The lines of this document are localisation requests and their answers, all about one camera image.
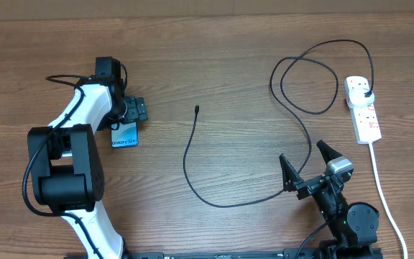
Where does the Samsung Galaxy smartphone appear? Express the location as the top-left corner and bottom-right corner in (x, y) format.
(111, 122), (139, 148)

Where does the white charger plug adapter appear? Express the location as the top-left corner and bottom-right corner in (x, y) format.
(346, 88), (375, 109)

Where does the black USB charging cable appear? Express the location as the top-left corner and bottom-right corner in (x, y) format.
(183, 39), (375, 209)

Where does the white power strip cord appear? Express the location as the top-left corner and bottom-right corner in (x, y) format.
(367, 142), (409, 259)

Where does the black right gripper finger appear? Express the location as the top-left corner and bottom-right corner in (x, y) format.
(279, 154), (303, 191)
(316, 140), (343, 165)

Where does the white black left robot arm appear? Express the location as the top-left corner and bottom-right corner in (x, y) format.
(22, 57), (148, 258)

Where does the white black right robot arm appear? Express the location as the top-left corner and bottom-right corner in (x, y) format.
(279, 140), (383, 259)

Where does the white power strip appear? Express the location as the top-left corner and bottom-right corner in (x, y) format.
(344, 76), (382, 145)

